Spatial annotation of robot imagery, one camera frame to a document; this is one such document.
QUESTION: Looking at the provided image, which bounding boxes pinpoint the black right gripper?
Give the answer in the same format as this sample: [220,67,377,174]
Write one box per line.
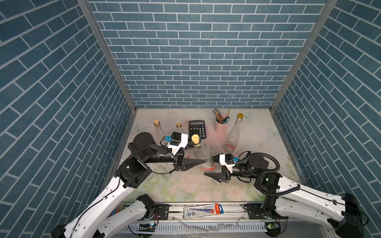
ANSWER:
[206,153,258,183]

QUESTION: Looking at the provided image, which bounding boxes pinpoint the corked glass bottle red label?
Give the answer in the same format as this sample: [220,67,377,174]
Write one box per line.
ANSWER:
[191,134,214,171]

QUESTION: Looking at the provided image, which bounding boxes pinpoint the short corked glass bottle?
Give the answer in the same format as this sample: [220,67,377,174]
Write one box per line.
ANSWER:
[175,122,186,134]

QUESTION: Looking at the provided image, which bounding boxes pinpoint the clear glass bottle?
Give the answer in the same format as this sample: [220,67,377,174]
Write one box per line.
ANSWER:
[154,120,166,142]

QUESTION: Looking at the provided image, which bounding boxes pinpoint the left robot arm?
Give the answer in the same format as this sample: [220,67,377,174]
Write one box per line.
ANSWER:
[51,132,205,238]

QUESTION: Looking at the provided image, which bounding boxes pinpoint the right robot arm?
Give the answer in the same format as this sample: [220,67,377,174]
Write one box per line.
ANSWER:
[205,152,369,238]

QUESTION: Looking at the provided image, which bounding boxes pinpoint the tall gold-capped glass bottle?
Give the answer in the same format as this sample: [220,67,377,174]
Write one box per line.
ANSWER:
[224,113,244,154]

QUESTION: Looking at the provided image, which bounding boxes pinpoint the black desk calculator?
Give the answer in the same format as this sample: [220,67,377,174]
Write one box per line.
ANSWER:
[189,120,206,139]

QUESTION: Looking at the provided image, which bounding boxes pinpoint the pink metal pen bucket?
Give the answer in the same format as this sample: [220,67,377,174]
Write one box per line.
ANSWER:
[214,114,228,134]

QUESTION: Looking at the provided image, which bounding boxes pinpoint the pens in bucket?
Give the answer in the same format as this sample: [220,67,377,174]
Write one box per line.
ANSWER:
[213,108,230,124]

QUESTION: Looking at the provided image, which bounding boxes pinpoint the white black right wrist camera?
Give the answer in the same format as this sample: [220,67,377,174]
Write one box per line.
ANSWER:
[218,154,239,173]

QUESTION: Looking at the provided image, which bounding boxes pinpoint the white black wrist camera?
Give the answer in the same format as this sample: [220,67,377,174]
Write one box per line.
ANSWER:
[164,132,189,155]
[218,154,239,173]

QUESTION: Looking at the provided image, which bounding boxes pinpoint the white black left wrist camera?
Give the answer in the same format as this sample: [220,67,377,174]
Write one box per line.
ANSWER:
[164,132,189,155]

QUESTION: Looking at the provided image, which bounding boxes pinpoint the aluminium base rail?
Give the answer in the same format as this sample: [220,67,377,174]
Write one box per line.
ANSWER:
[113,201,331,236]

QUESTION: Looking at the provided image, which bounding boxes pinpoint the aluminium corner post left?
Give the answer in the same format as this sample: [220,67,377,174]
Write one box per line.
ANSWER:
[77,0,136,114]

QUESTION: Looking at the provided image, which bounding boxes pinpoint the aluminium corner post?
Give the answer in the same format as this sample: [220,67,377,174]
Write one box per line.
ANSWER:
[269,0,338,114]
[77,0,136,114]

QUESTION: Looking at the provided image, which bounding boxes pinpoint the aluminium corner post right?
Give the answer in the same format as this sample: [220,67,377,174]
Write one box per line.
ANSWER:
[269,0,338,114]

